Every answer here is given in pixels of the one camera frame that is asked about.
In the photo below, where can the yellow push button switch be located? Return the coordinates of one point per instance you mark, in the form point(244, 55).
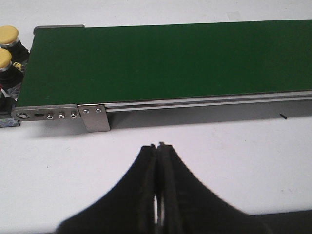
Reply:
point(10, 76)
point(9, 40)

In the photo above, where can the red push button switch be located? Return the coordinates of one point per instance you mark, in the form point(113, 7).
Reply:
point(6, 105)

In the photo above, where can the green conveyor belt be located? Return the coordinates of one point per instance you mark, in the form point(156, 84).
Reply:
point(132, 76)

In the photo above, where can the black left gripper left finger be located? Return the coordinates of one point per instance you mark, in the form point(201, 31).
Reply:
point(128, 208)

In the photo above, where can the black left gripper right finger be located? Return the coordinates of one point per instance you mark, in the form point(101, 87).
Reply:
point(186, 206)

